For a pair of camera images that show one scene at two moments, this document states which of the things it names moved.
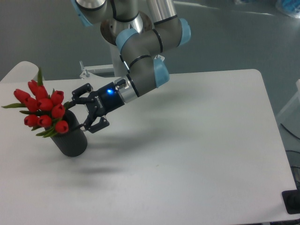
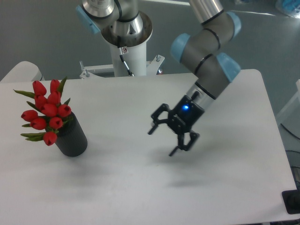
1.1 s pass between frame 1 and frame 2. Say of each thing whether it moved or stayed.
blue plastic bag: stayed
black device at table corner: stayed
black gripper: moved
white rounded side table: stayed
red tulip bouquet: moved
